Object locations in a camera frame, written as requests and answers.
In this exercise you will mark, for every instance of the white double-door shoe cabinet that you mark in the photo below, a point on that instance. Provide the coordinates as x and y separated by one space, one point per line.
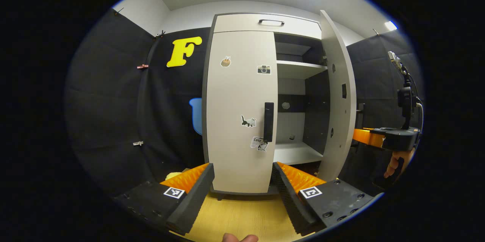
242 22

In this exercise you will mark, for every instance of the red clip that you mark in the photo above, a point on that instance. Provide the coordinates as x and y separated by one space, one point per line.
143 66

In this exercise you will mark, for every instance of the yellow soft object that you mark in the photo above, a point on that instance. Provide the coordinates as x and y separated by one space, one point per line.
173 175

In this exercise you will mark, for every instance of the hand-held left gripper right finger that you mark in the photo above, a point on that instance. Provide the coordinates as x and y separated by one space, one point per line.
291 200

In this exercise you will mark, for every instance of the black backdrop cloth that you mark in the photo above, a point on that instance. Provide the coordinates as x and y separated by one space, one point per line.
113 102

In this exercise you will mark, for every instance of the small ceiling light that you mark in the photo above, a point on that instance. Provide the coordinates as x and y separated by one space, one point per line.
391 25

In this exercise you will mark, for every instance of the white lower cabinet shelf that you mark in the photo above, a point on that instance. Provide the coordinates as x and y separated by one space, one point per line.
295 153

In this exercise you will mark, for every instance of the silver clip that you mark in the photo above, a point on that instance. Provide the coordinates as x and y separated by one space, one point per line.
138 143

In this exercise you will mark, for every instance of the white cabinet door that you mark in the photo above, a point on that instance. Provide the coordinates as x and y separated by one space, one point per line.
337 120
235 102

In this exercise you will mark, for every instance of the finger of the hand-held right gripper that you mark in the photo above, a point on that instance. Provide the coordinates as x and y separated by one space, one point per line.
365 136

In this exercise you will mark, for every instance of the white cabinet shelf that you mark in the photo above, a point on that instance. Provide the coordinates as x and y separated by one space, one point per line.
297 69
295 153

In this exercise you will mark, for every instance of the white upper cabinet shelf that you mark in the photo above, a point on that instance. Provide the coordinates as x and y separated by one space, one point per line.
297 69

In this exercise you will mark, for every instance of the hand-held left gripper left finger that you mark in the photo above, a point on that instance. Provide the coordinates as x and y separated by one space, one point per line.
195 196

